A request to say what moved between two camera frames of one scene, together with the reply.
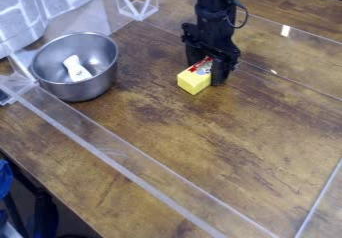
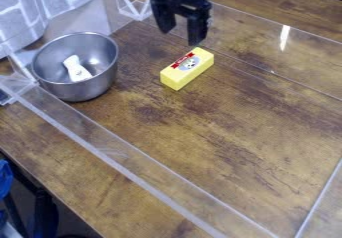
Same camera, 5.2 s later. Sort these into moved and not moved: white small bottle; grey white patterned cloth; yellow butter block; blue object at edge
Moved: yellow butter block
Not moved: blue object at edge; grey white patterned cloth; white small bottle
